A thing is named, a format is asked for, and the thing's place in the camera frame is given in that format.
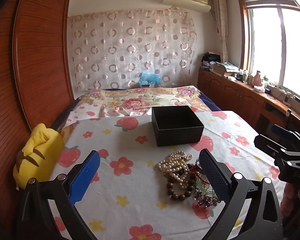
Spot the wooden cabinet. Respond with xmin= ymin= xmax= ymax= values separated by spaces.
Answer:
xmin=197 ymin=69 xmax=300 ymax=142

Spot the silver and red jewellery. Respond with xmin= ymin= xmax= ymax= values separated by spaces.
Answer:
xmin=192 ymin=190 xmax=219 ymax=208

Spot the yellow plush toy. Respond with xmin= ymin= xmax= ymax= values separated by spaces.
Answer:
xmin=13 ymin=123 xmax=65 ymax=191

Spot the navy blue mattress cover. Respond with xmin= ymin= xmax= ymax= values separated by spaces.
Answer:
xmin=197 ymin=91 xmax=222 ymax=112

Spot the window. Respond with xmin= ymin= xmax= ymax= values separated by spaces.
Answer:
xmin=238 ymin=0 xmax=300 ymax=98

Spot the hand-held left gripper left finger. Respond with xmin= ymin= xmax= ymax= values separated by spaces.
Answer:
xmin=17 ymin=150 xmax=101 ymax=240

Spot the pearl necklace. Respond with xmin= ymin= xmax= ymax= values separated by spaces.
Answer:
xmin=157 ymin=151 xmax=193 ymax=191

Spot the circle patterned wall curtain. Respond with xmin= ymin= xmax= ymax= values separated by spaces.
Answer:
xmin=67 ymin=7 xmax=198 ymax=93

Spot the person's right hand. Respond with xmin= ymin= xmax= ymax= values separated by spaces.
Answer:
xmin=280 ymin=182 xmax=300 ymax=217

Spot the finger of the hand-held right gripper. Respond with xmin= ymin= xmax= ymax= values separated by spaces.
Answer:
xmin=254 ymin=134 xmax=300 ymax=188
xmin=271 ymin=124 xmax=300 ymax=153

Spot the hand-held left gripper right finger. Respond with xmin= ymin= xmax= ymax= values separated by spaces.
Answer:
xmin=199 ymin=149 xmax=284 ymax=240

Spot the brown wooden bead bracelet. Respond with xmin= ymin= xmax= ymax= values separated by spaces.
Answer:
xmin=166 ymin=174 xmax=197 ymax=202

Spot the blue plastic bag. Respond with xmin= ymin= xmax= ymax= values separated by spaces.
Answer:
xmin=139 ymin=71 xmax=163 ymax=88

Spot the strawberry print bed sheet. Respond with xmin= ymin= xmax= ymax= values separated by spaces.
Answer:
xmin=48 ymin=110 xmax=289 ymax=240

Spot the wooden wardrobe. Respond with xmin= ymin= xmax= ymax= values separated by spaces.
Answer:
xmin=0 ymin=0 xmax=76 ymax=233

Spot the pink bottle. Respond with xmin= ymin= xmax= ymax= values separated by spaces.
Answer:
xmin=252 ymin=70 xmax=264 ymax=87

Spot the patterned window curtain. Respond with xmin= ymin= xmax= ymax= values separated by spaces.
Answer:
xmin=212 ymin=0 xmax=229 ymax=65

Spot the pile of dark clothes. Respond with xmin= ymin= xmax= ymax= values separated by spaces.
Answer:
xmin=201 ymin=52 xmax=222 ymax=70

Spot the black jewelry box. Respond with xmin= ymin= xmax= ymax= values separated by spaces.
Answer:
xmin=151 ymin=105 xmax=205 ymax=147

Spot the floral blanket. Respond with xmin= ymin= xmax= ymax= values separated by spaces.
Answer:
xmin=75 ymin=86 xmax=203 ymax=118

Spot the cardboard box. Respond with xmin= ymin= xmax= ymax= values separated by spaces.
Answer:
xmin=212 ymin=62 xmax=238 ymax=78

